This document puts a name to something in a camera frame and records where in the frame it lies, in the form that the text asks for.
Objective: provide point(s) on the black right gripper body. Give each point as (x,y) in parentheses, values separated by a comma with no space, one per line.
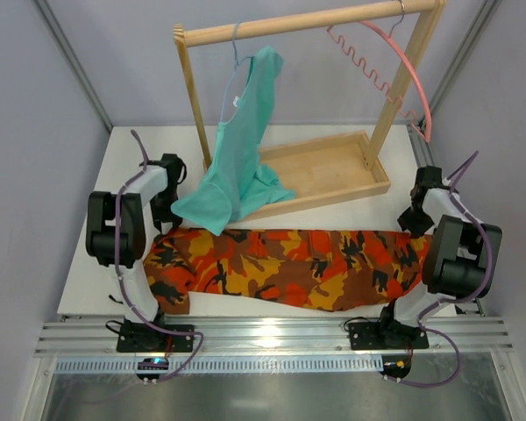
(411,219)

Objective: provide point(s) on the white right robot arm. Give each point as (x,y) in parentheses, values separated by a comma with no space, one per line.
(458,267)

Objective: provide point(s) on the blue wire hanger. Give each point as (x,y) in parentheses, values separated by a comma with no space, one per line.
(237,63)

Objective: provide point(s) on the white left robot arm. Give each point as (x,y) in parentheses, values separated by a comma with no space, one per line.
(118,235)

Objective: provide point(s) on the aluminium right side rail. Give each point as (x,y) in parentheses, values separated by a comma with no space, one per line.
(421,149)

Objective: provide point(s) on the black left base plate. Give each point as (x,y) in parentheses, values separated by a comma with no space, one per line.
(138,338)

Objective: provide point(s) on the right controller board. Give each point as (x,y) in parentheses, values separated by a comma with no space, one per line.
(395,369)

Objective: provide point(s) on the teal t-shirt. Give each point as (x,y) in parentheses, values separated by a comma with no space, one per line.
(237,184)

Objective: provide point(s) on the left controller board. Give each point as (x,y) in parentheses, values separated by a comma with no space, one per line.
(151,369)

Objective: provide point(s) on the controller board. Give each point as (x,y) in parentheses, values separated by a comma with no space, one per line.
(395,369)
(151,369)

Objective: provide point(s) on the orange camouflage trousers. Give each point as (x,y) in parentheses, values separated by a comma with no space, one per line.
(311,269)

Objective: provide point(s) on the aluminium front rail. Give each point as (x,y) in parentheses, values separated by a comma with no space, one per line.
(87,336)

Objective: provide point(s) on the aluminium rail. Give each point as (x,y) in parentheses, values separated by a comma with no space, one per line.
(87,336)
(421,149)

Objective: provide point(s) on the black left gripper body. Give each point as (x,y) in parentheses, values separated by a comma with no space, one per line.
(163,210)

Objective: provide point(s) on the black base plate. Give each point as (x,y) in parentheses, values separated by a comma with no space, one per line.
(376,336)
(138,338)

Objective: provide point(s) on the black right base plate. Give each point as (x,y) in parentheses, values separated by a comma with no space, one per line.
(376,336)

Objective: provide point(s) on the slotted cable duct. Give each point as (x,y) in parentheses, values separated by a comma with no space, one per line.
(240,364)

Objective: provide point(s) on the wooden clothes rack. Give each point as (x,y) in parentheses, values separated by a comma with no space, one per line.
(336,168)

